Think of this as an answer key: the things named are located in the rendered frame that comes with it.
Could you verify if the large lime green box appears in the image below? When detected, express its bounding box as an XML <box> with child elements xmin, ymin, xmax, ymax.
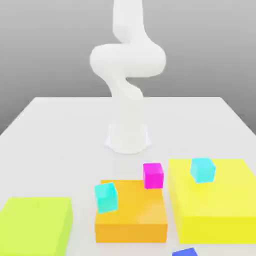
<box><xmin>0</xmin><ymin>197</ymin><xmax>74</xmax><ymax>256</ymax></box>

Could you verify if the small light blue cube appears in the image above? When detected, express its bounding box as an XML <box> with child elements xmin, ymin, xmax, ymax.
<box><xmin>189</xmin><ymin>157</ymin><xmax>217</xmax><ymax>184</ymax></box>

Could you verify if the small turquoise cube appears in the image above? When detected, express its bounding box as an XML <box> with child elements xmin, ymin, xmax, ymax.
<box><xmin>94</xmin><ymin>181</ymin><xmax>119</xmax><ymax>215</ymax></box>

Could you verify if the small magenta cube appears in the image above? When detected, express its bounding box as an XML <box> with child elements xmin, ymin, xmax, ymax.
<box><xmin>142</xmin><ymin>162</ymin><xmax>165</xmax><ymax>190</ymax></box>

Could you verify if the large orange box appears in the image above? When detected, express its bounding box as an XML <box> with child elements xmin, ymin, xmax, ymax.
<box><xmin>94</xmin><ymin>179</ymin><xmax>168</xmax><ymax>244</ymax></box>

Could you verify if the large yellow box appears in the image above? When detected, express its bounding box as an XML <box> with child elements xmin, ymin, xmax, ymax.
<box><xmin>167</xmin><ymin>158</ymin><xmax>256</xmax><ymax>245</ymax></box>

